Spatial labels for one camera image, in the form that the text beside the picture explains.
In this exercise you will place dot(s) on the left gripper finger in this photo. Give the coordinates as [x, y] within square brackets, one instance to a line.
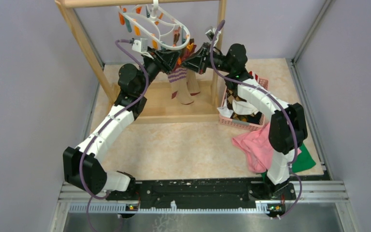
[168, 56]
[167, 67]

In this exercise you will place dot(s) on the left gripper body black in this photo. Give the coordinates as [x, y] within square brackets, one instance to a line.
[152, 66]

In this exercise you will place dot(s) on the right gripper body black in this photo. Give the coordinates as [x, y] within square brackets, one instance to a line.
[217, 59]

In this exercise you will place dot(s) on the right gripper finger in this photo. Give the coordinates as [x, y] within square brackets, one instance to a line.
[202, 54]
[194, 65]

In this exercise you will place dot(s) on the purple striped tan sock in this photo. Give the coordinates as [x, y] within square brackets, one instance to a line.
[179, 90]

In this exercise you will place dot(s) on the white round clip hanger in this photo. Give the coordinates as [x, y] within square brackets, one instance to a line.
[154, 23]

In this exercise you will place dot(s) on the purple striped sock maroon cuff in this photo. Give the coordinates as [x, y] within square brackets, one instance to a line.
[192, 84]

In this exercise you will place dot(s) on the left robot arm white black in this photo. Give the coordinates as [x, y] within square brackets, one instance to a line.
[82, 164]

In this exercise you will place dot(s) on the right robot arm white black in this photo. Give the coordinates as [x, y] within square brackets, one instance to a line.
[288, 127]

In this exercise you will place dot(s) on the wooden clothes rack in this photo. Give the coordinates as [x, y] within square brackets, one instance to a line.
[157, 107]

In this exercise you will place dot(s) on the brown argyle sock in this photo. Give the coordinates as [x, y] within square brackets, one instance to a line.
[230, 96]

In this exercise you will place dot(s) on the white sock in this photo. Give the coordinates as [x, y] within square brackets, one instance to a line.
[238, 107]

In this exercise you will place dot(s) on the pink cloth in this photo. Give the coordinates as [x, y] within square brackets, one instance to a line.
[257, 149]

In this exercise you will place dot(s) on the green cloth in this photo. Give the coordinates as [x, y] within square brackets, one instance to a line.
[304, 160]

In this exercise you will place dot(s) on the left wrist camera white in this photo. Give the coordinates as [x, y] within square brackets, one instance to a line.
[140, 45]

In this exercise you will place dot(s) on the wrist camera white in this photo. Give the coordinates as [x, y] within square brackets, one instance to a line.
[140, 45]
[210, 33]

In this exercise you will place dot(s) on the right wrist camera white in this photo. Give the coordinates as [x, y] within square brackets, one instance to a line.
[210, 33]

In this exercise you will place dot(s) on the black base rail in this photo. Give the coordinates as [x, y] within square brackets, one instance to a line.
[208, 194]

